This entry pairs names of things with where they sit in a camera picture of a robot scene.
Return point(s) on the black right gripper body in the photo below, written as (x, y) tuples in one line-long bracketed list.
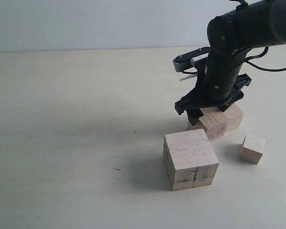
[(218, 82)]

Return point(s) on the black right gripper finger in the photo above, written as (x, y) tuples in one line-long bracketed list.
[(194, 115), (224, 107)]

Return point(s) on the second largest wooden cube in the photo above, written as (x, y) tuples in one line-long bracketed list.
[(214, 125)]

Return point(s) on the smallest wooden cube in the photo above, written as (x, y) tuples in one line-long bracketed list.
[(252, 149)]

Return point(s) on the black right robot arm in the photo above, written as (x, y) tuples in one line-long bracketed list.
[(231, 37)]

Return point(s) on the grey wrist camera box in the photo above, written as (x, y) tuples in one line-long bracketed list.
[(186, 61)]

